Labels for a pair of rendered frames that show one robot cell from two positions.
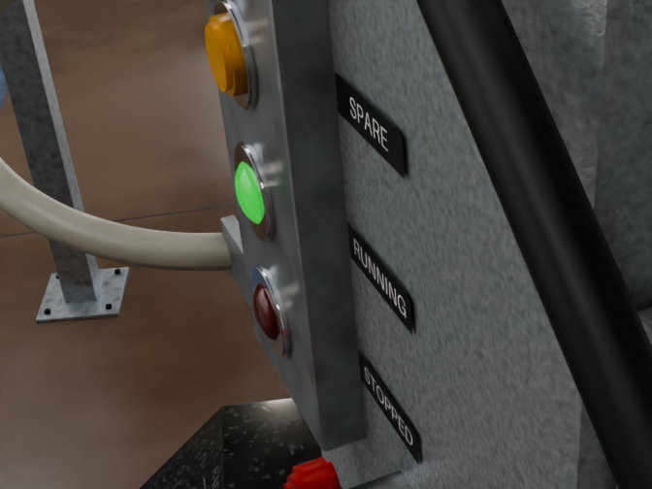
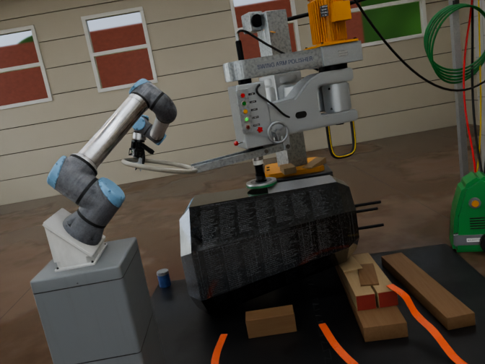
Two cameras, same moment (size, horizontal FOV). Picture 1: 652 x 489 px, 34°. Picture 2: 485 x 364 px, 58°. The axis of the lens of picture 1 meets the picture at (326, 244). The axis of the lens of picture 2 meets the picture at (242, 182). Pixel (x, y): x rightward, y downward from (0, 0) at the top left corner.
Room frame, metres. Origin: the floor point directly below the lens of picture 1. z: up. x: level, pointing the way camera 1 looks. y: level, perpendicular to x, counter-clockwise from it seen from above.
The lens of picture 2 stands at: (0.24, 2.90, 1.50)
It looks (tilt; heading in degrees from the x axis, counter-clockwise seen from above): 12 degrees down; 273
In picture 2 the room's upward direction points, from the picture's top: 10 degrees counter-clockwise
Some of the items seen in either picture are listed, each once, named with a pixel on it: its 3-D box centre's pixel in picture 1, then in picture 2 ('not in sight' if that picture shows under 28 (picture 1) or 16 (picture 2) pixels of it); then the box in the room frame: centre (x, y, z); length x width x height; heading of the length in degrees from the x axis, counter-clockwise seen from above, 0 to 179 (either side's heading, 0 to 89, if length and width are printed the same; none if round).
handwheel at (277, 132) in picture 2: not in sight; (276, 132); (0.14, -0.05, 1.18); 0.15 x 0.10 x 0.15; 18
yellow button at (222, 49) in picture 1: (231, 54); not in sight; (0.32, 0.02, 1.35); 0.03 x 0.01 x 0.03; 18
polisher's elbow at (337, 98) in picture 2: not in sight; (336, 97); (-0.33, -0.33, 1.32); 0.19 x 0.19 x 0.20
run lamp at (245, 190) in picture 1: (256, 191); not in sight; (0.32, 0.02, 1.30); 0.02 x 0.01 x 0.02; 18
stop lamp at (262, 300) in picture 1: (273, 309); not in sight; (0.32, 0.02, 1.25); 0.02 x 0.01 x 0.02; 18
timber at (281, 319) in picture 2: not in sight; (271, 321); (0.37, 0.41, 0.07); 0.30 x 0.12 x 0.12; 1
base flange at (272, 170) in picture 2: not in sight; (292, 167); (0.01, -0.88, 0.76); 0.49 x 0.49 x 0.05; 88
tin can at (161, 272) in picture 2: not in sight; (164, 278); (1.23, -0.50, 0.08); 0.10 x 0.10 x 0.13
